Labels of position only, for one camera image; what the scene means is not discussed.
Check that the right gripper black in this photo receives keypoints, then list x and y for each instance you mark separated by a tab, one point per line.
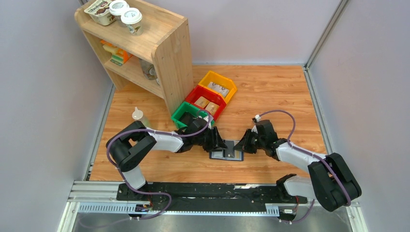
243	145

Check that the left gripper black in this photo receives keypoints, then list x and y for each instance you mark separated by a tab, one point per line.
216	142

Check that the grey credit card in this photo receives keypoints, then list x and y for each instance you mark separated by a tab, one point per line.
230	153

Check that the navy blue card holder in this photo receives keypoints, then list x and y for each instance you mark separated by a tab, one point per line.
218	154

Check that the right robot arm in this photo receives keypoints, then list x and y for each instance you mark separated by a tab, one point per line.
330	180

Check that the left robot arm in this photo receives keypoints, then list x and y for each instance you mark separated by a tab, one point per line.
130	146

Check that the brown packet right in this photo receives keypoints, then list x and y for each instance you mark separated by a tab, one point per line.
212	108

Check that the brown packet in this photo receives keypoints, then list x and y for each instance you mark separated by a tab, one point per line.
202	102
212	108

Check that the black bag in green bin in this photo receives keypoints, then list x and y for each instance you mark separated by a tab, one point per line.
186	119

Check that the brown packet left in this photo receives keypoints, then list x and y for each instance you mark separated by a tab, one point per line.
202	102

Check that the green plastic bin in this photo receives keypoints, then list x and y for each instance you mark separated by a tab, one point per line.
187	107

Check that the white sachet in yellow bin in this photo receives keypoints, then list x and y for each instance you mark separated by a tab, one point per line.
219	89

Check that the red plastic bin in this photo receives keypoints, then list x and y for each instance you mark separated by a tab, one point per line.
212	97

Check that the yellow plastic bin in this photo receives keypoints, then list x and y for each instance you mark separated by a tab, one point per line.
212	76

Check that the clear squeeze bottle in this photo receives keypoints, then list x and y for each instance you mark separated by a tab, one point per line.
138	115

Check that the glass jar on shelf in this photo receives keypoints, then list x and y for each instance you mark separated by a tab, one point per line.
148	69

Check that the wooden shelf unit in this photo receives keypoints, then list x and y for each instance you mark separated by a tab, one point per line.
165	42

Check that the orange snack package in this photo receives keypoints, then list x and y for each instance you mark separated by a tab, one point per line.
118	55

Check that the white lidded paper cup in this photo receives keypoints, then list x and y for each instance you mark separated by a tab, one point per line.
116	8

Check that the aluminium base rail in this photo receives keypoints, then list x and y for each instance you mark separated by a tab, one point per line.
167	198

